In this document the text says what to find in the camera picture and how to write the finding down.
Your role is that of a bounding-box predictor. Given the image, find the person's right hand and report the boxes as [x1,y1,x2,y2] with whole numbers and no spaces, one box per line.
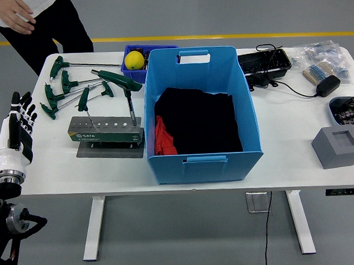
[0,0,38,37]

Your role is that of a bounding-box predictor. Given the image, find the small green T-handle hex key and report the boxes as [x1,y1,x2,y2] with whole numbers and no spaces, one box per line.
[73,80,115,108]
[76,84,94,127]

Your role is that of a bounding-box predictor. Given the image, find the black floor cable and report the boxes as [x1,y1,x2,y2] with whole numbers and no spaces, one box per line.
[261,191,276,265]

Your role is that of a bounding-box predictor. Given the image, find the black plastic tray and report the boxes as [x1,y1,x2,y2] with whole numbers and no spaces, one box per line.
[236,47,293,77]

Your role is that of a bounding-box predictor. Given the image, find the resistor strip bundle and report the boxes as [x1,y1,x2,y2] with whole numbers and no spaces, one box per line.
[302,61,336,86]

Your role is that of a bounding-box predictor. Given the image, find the white and black robot left hand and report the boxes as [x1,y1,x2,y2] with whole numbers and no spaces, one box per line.
[0,90,41,174]

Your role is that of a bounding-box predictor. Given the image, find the long thin green T-handle key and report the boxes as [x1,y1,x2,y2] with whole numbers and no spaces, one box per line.
[49,53,123,81]

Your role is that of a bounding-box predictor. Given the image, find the black power adapter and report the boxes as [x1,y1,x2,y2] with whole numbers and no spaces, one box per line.
[315,74,342,98]

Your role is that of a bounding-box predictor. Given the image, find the metal floor socket plate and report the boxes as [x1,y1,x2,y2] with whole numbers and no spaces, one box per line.
[245,191,272,214]

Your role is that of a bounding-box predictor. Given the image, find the large green T-handle hex key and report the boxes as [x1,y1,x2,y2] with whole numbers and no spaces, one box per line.
[91,67,145,128]

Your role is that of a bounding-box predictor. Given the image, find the red cloth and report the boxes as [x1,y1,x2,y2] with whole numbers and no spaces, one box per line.
[153,114,178,157]

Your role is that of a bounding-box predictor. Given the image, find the black cloth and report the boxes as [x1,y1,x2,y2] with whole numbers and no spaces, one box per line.
[153,84,244,156]

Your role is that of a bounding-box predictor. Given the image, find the small dark blue bin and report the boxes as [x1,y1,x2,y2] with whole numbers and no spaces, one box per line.
[119,42,181,85]

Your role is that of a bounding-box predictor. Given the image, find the clear plastic parts bags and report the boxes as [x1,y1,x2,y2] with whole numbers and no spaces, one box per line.
[289,39,353,89]

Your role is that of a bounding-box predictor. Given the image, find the light blue shallow tray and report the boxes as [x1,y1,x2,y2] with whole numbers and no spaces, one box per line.
[328,95,354,141]

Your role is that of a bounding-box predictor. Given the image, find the grey foam block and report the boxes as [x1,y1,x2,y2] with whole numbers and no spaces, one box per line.
[310,124,354,171]

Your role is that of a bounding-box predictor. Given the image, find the black table control panel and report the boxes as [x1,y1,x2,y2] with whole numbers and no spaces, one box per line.
[325,188,354,196]

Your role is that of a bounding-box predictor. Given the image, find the yellow lemon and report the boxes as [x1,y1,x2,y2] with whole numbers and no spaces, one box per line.
[123,50,146,72]

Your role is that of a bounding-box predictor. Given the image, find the white table leg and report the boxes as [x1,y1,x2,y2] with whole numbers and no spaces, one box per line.
[80,195,109,263]
[285,189,318,255]

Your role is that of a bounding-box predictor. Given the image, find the person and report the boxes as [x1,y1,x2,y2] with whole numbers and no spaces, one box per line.
[0,0,95,78]

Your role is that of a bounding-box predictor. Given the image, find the grey and green tool holder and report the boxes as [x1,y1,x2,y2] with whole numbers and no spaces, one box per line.
[66,112,146,162]

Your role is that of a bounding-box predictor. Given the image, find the electronic parts pile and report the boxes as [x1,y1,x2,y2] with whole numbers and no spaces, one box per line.
[333,97,354,132]

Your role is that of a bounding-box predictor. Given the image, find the black cord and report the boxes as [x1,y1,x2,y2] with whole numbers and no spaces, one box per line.
[245,40,320,101]

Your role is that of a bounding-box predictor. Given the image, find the large light blue folding box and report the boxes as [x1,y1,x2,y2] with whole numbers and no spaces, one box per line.
[140,43,265,186]

